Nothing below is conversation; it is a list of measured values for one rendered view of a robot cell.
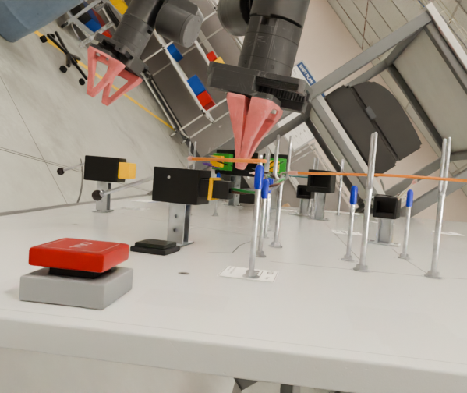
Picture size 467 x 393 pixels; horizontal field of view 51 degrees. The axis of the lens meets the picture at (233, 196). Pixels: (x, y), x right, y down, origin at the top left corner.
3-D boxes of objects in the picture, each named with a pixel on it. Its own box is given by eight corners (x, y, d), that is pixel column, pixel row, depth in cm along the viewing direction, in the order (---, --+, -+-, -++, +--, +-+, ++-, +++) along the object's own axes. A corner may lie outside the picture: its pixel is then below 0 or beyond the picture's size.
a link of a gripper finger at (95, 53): (118, 111, 88) (143, 65, 88) (99, 100, 81) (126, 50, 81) (88, 96, 90) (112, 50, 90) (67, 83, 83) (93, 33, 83)
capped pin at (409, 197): (401, 259, 60) (407, 189, 60) (395, 256, 62) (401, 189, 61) (412, 260, 60) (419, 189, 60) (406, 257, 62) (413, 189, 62)
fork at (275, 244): (266, 246, 62) (275, 133, 61) (269, 245, 64) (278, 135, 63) (281, 248, 61) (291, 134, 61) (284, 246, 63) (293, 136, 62)
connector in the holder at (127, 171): (125, 178, 90) (125, 162, 90) (135, 178, 90) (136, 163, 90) (117, 178, 87) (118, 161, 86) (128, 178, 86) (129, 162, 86)
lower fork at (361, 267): (372, 273, 50) (385, 132, 49) (354, 271, 50) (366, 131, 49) (369, 269, 52) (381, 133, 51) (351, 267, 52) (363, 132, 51)
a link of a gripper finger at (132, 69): (125, 115, 91) (148, 71, 91) (107, 104, 84) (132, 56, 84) (95, 100, 92) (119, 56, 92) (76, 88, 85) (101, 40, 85)
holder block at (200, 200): (166, 199, 61) (168, 167, 61) (209, 203, 59) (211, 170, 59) (151, 200, 57) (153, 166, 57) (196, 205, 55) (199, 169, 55)
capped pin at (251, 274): (241, 274, 44) (250, 154, 43) (257, 275, 44) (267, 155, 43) (243, 278, 42) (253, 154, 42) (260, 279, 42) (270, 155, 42)
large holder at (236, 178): (274, 207, 135) (278, 155, 134) (231, 207, 122) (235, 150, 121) (256, 204, 139) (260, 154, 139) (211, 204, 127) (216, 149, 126)
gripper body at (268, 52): (223, 90, 56) (238, 25, 55) (309, 108, 53) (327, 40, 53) (203, 78, 50) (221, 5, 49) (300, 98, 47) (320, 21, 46)
